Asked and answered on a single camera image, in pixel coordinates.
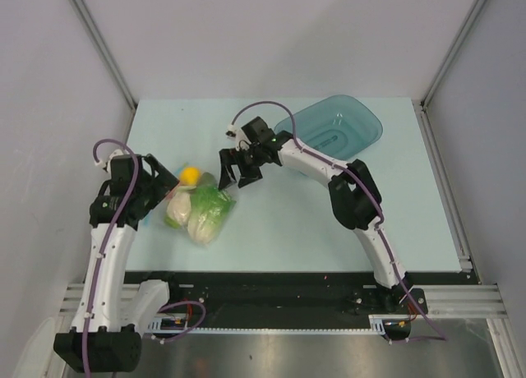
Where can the yellow fake lemon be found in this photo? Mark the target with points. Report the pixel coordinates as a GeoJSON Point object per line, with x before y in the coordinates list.
{"type": "Point", "coordinates": [190, 176]}

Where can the aluminium frame rail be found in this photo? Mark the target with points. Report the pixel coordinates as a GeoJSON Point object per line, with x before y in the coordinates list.
{"type": "Point", "coordinates": [443, 301]}

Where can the teal plastic bin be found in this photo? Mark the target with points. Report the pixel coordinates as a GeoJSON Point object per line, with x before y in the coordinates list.
{"type": "Point", "coordinates": [328, 134]}

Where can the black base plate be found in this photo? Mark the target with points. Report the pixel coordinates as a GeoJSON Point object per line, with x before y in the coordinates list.
{"type": "Point", "coordinates": [197, 295]}

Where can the white cable duct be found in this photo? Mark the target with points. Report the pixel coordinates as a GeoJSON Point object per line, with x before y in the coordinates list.
{"type": "Point", "coordinates": [283, 323]}

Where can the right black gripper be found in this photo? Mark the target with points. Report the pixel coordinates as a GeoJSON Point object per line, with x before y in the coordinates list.
{"type": "Point", "coordinates": [229, 157]}

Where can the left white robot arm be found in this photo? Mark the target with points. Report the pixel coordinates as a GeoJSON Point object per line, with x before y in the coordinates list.
{"type": "Point", "coordinates": [106, 332]}

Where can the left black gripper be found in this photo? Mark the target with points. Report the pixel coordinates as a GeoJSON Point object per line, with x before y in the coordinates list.
{"type": "Point", "coordinates": [163, 182]}

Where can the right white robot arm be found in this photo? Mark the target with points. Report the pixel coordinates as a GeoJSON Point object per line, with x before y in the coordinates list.
{"type": "Point", "coordinates": [354, 197]}

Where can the clear zip top bag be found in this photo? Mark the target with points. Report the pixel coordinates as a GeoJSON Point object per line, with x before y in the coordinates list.
{"type": "Point", "coordinates": [155, 219]}

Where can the green fake lettuce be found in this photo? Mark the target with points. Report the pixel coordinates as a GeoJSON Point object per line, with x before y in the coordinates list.
{"type": "Point", "coordinates": [210, 207]}

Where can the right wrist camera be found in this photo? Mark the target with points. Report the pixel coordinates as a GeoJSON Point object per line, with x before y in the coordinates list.
{"type": "Point", "coordinates": [232, 131]}

